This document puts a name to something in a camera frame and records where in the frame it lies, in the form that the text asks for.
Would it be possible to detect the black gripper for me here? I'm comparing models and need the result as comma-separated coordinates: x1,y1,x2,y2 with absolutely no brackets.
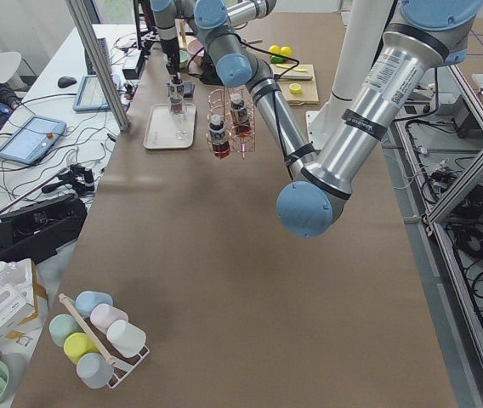
160,37,181,83

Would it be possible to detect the tea bottle white cap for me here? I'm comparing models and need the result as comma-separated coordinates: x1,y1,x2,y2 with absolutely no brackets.
168,76,185,118
230,93,251,137
208,114,230,159

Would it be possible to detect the copper wire bottle basket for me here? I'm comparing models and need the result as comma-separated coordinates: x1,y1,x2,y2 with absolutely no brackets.
206,87,256,158

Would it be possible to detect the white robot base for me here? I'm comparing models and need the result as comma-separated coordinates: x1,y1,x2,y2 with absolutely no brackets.
306,1,396,150

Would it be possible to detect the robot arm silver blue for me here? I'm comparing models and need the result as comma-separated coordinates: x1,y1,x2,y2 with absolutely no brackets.
151,0,276,88
193,1,482,237

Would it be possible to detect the green bowl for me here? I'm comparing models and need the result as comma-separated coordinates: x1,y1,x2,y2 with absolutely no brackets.
179,50,190,70

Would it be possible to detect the pink bowl of ice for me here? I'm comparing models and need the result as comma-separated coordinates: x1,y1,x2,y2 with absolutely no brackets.
186,37,205,67

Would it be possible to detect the clear wine glass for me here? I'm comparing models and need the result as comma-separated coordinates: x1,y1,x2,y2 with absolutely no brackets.
168,93,187,140

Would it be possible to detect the cream serving tray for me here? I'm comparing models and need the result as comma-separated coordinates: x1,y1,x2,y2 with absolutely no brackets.
143,103,196,150

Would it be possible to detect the yellow lemon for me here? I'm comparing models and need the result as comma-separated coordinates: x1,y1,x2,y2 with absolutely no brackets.
268,44,281,56
280,46,293,57

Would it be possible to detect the green lime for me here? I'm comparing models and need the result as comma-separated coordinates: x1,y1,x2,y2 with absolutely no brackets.
270,56,285,64

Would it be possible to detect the steel muddler black tip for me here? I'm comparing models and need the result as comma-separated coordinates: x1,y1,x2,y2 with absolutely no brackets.
276,73,314,82

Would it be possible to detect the black computer mouse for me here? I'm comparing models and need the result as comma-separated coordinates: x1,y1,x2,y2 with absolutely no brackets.
57,76,77,89

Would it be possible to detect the half lemon slice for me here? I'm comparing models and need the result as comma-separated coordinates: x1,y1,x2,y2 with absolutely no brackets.
289,83,302,94

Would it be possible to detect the yellow plastic knife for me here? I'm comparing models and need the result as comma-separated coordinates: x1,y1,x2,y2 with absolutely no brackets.
274,64,309,72

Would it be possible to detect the wooden cutting board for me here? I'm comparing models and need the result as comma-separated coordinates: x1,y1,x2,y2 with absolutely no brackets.
278,64,320,105

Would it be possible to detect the blue teach pendant tablet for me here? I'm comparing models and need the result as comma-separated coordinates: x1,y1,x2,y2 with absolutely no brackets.
0,115,66,164

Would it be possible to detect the blue plastic cup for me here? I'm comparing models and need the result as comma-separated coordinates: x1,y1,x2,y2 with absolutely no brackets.
75,290,113,318

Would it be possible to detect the pink plastic cup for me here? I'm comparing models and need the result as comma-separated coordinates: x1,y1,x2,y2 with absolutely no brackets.
89,303,129,334

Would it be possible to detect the white plastic cup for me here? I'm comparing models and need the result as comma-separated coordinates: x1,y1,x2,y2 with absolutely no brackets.
106,320,146,358

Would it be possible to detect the green plastic cup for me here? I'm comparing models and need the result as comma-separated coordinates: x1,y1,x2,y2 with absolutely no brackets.
48,314,82,347

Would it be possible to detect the yellow plastic cup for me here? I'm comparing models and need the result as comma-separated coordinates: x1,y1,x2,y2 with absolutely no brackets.
63,332,99,365

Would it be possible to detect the white cup rack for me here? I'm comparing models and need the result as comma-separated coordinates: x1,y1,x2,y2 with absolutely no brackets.
59,293,151,389

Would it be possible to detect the grey plastic cup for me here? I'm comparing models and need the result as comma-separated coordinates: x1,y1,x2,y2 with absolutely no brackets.
77,353,114,389

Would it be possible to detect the aluminium frame post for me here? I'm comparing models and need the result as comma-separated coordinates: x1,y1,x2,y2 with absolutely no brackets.
65,0,129,132

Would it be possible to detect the black electronics frame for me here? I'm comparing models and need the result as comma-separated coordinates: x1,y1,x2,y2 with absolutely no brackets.
0,193,87,264

